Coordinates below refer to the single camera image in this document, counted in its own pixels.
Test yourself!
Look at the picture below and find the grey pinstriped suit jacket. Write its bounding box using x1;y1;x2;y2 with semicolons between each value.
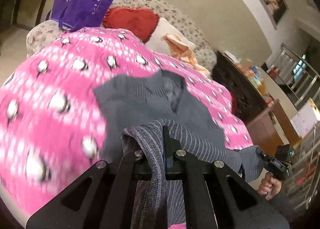
94;70;264;228

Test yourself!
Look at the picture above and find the person's right hand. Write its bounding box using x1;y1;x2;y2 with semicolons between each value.
257;172;282;200

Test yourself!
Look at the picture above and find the dark carved wooden cabinet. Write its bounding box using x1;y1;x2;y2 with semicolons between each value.
211;51;268;124

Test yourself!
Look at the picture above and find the red cloth beside bed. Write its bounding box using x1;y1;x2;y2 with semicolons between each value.
231;92;238;116

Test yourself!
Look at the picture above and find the pink penguin bedspread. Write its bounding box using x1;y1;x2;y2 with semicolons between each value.
1;28;255;215

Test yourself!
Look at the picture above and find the metal drying rack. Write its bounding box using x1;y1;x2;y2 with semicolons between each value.
267;44;319;211

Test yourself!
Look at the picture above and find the orange fringed cloth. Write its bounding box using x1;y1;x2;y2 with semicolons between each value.
161;34;210;78

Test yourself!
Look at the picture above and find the white pillow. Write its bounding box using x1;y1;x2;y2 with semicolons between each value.
145;18;197;56

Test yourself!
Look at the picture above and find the red heart-shaped pillow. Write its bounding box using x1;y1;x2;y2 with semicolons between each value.
102;7;160;43

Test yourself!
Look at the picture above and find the floral padded headboard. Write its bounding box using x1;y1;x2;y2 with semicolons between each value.
26;0;217;70

